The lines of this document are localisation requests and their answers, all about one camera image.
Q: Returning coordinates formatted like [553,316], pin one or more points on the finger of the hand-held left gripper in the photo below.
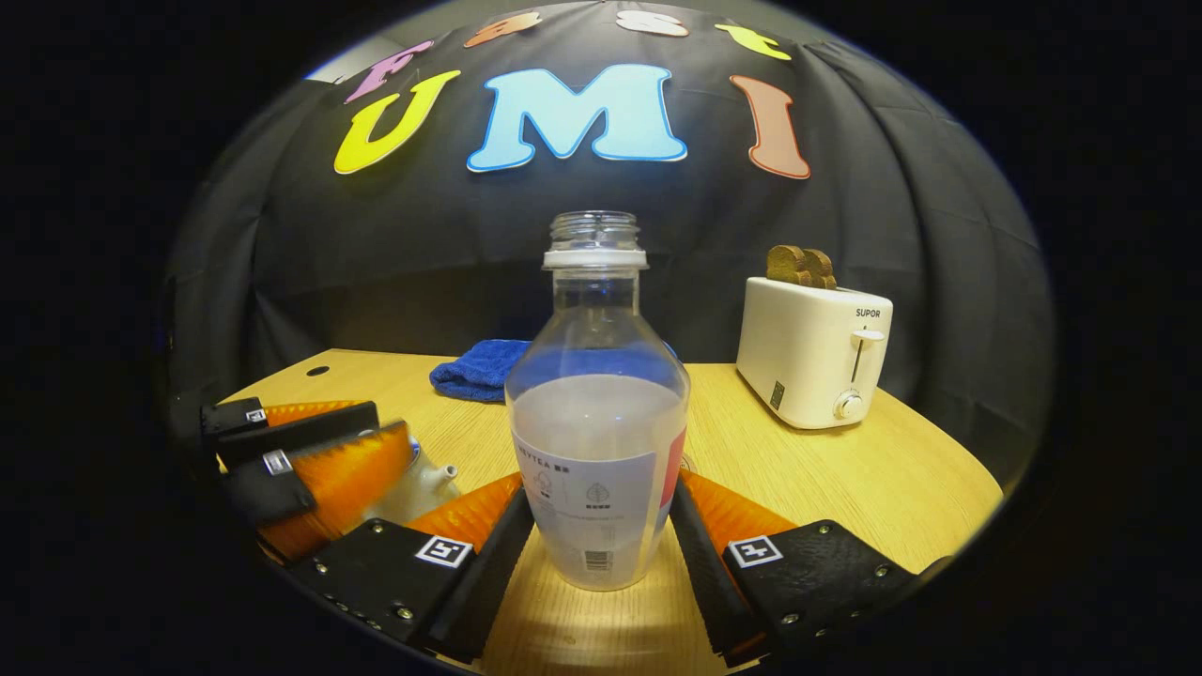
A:
[300,437]
[347,479]

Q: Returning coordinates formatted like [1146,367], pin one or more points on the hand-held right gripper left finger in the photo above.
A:
[488,582]

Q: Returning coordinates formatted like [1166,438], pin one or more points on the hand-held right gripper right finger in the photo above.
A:
[704,573]

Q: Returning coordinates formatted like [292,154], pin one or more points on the clear plastic water bottle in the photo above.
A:
[596,451]

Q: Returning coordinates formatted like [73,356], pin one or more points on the blue folded towel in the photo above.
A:
[479,371]

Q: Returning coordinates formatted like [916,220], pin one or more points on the black backdrop cloth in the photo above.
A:
[376,253]

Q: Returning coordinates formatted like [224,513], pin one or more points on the cream white toaster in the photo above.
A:
[808,357]

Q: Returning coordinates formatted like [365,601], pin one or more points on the brown bread slice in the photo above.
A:
[823,270]
[787,265]

